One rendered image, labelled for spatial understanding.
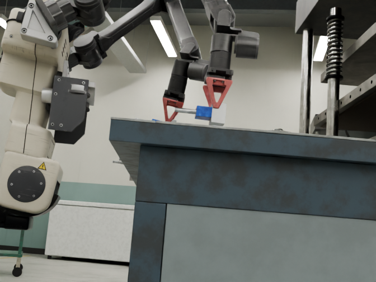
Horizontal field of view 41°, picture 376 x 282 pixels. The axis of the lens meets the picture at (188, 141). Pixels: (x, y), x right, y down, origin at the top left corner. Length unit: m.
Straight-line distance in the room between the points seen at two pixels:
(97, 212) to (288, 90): 3.85
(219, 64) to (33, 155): 0.59
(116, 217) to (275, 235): 7.33
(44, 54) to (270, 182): 0.92
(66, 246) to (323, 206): 7.64
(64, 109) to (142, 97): 7.74
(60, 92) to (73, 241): 6.88
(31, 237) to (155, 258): 8.76
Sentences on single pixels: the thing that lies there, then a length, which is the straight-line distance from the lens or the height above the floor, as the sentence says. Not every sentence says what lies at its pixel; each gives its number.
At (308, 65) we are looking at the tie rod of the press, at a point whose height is 1.59.
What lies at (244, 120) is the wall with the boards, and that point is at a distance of 8.89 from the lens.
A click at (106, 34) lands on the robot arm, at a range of 1.91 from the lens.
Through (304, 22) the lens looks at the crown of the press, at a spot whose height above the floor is 1.80.
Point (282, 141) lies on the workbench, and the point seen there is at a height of 0.78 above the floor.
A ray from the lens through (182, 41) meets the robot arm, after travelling 1.73.
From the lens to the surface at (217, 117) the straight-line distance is 1.31.
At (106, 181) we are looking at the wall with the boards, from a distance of 9.12.
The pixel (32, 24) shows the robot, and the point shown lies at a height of 1.15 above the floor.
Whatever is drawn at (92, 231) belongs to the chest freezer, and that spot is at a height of 0.48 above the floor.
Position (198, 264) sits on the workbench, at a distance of 0.82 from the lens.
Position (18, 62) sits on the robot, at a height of 1.08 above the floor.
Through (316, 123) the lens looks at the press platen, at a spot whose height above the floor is 1.24.
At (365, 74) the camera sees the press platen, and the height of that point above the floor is 1.49.
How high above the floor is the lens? 0.63
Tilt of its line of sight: 10 degrees up
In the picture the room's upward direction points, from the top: 4 degrees clockwise
